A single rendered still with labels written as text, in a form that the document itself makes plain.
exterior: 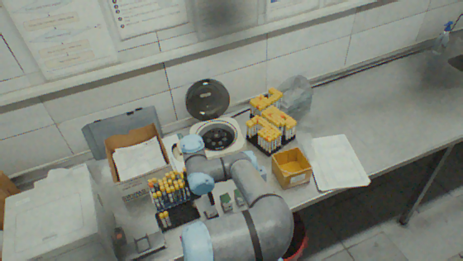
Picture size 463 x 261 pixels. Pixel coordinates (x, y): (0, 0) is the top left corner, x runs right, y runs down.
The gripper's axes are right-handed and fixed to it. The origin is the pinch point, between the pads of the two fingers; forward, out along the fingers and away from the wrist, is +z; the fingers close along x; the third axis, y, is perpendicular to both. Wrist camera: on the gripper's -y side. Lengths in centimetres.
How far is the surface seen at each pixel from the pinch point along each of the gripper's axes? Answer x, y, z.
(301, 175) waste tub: 3.8, -41.1, 5.0
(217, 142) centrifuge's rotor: -28.8, -15.8, 2.4
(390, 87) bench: -30, -123, 12
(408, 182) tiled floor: -12, -153, 99
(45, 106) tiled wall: -58, 47, -24
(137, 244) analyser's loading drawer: 0.7, 30.7, 7.9
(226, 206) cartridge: 1.5, -6.4, 7.2
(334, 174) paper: 7, -57, 10
